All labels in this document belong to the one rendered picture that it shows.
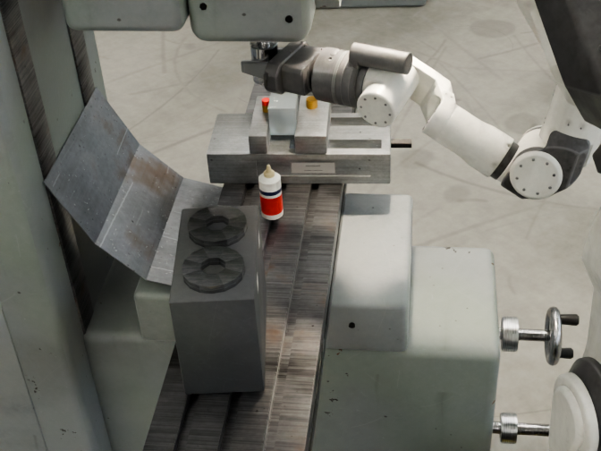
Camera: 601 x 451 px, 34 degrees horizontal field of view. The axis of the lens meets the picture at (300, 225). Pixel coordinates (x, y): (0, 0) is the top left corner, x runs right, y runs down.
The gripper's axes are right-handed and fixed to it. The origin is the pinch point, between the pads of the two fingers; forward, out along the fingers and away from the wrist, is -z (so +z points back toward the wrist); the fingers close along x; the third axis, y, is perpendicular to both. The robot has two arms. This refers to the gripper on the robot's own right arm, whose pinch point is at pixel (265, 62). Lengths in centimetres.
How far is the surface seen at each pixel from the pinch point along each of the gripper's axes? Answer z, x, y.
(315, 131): 2.4, -11.2, 19.5
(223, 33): -0.4, 10.9, -10.2
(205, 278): 13.1, 41.6, 10.6
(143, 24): -10.5, 17.1, -12.8
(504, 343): 41, -13, 60
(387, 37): -85, -238, 122
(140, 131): -142, -128, 122
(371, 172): 12.6, -13.9, 27.8
